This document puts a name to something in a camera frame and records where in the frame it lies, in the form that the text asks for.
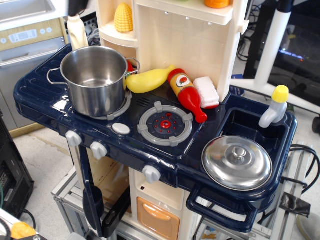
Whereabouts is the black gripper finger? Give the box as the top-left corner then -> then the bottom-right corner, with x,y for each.
68,0 -> 89,17

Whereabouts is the stainless steel pot lid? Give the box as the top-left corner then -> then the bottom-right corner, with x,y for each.
202,135 -> 273,191

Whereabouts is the red toy behind pot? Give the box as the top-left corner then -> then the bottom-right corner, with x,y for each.
127,60 -> 134,75

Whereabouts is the cream toy bottle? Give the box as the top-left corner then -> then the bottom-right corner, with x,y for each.
67,14 -> 89,51

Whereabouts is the yellow toy corn cob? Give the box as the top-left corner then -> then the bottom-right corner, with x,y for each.
114,2 -> 134,33

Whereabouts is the white oval stove button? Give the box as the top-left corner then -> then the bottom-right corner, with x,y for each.
112,123 -> 131,135

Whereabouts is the grey left stove knob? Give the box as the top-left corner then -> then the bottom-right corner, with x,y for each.
65,130 -> 82,148

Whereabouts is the grey stove knob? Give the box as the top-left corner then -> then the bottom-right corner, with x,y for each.
142,165 -> 161,184
65,130 -> 82,148
90,141 -> 108,160

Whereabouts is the cream toy kitchen cabinet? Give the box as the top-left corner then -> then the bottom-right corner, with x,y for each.
95,0 -> 249,101

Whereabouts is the red toy ketchup bottle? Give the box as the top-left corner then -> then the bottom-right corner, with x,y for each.
167,68 -> 208,124

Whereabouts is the orange toy fruit on shelf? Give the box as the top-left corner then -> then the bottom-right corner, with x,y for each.
204,0 -> 230,9

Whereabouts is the grey middle stove knob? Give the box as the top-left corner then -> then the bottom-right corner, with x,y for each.
90,141 -> 108,160

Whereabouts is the grey toy stove burner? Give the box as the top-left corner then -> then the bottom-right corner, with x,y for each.
137,101 -> 193,147

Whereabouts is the white and red toy sponge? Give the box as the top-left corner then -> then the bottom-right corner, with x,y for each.
193,76 -> 220,109

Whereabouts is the grey right stove knob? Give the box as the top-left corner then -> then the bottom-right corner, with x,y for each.
142,165 -> 161,184

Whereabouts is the black computer case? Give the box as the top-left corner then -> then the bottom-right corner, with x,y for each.
0,119 -> 34,218

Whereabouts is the navy toy kitchen counter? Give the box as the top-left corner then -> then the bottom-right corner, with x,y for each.
13,45 -> 298,233

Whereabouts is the orange toy oven drawer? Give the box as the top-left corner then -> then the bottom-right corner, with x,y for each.
137,197 -> 180,240

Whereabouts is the grey toy faucet yellow cap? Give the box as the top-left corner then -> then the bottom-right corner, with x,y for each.
258,85 -> 289,128

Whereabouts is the yellow object bottom left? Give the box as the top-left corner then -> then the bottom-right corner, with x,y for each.
11,222 -> 37,240

